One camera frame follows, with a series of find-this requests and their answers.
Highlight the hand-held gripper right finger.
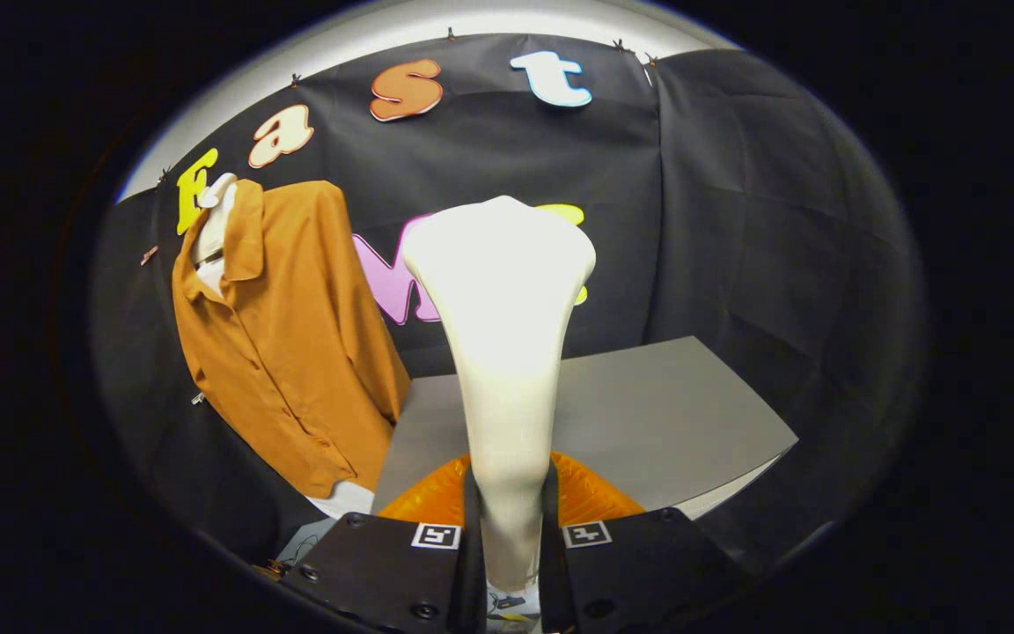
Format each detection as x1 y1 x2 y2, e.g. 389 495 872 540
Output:
540 451 750 634

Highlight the white mannequin torso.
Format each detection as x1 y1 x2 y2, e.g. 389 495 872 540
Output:
193 173 376 520

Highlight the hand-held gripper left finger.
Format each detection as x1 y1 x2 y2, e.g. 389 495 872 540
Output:
281 453 488 634

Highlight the brown button-up shirt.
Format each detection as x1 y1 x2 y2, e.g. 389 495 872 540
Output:
171 179 413 500

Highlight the black backdrop cloth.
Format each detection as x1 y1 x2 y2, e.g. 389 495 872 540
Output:
89 33 929 582

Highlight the grey topped cabinet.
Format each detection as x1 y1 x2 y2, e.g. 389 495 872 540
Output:
371 335 800 520

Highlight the white garment steamer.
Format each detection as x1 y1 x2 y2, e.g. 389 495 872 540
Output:
401 195 598 593

